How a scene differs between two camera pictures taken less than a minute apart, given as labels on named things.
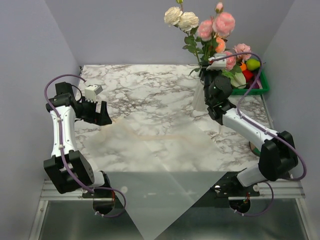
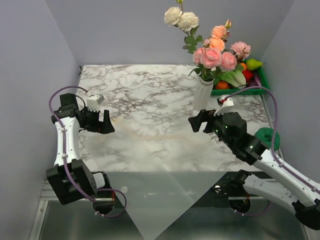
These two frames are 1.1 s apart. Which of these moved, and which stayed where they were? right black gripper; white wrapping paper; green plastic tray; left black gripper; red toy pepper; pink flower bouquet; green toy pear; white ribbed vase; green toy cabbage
Moved: right black gripper; pink flower bouquet; left black gripper
Stayed: green toy cabbage; white wrapping paper; green plastic tray; green toy pear; red toy pepper; white ribbed vase
